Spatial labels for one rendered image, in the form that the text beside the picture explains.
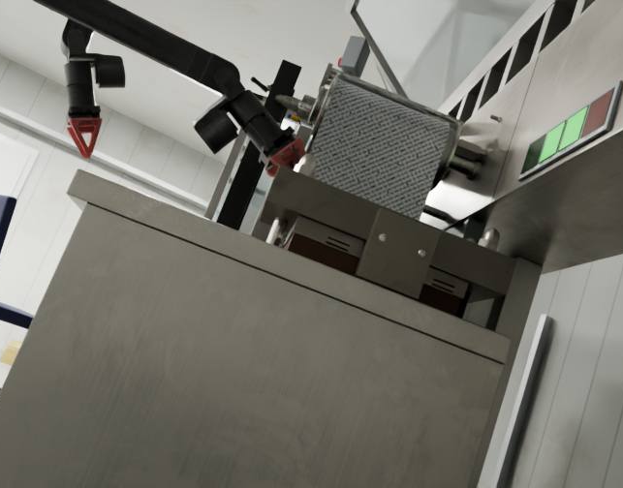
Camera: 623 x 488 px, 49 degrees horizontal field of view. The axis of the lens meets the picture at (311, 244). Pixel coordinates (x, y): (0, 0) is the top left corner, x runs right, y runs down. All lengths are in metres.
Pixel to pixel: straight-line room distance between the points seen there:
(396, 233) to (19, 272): 7.30
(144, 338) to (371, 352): 0.31
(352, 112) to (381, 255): 0.37
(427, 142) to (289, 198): 0.38
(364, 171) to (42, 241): 7.07
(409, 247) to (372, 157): 0.30
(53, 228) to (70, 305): 7.25
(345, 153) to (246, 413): 0.55
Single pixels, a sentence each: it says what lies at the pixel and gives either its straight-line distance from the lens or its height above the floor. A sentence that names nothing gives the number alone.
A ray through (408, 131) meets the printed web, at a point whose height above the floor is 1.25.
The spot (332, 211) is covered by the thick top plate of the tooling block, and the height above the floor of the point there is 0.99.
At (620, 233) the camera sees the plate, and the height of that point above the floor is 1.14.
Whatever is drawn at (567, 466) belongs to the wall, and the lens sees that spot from 3.35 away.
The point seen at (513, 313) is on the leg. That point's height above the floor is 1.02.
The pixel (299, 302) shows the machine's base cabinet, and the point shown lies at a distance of 0.94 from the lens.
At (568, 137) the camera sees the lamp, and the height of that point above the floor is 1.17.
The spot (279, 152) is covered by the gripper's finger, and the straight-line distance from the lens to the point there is 1.20.
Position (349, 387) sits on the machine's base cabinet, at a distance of 0.95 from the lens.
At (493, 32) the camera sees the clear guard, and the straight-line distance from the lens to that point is 1.81.
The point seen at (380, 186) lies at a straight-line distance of 1.27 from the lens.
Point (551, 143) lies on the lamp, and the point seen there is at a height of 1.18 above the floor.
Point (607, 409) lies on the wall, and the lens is 3.28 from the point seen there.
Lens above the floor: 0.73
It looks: 12 degrees up
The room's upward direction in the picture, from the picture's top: 21 degrees clockwise
